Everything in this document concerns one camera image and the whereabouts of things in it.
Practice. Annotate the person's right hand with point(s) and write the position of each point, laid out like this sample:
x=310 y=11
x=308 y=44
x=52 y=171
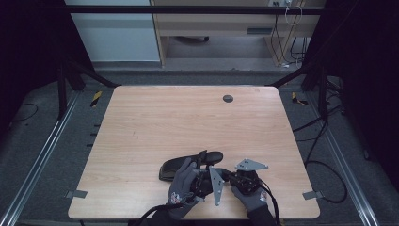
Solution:
x=251 y=201

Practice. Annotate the black curtain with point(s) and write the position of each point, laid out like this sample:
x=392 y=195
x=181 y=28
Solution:
x=28 y=47
x=367 y=62

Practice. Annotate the black horizontal bar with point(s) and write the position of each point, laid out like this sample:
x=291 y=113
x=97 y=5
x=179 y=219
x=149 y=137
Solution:
x=188 y=9

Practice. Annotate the white cabinet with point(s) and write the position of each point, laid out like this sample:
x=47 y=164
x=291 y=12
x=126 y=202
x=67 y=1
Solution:
x=116 y=37

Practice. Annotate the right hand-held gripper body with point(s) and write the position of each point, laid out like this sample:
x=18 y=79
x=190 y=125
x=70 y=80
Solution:
x=247 y=182

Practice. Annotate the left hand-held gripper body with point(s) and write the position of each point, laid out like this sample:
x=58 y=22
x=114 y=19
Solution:
x=216 y=185

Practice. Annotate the person's left hand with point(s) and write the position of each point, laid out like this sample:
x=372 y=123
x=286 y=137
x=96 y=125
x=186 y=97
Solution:
x=180 y=191

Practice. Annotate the light wooden desk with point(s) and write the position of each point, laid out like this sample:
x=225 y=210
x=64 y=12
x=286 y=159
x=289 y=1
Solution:
x=219 y=22

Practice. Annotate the black metal stand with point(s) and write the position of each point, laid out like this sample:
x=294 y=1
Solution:
x=62 y=94
x=321 y=94

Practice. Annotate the aluminium floor rail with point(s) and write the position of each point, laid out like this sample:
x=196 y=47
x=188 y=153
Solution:
x=37 y=163
x=345 y=169

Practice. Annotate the round dark table grommet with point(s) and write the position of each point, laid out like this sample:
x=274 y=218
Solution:
x=228 y=98

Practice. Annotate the grey table bracket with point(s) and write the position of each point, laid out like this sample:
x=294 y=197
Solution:
x=312 y=195
x=76 y=194

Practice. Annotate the dark elongated object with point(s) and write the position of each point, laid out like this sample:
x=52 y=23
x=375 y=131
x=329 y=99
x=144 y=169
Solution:
x=191 y=39

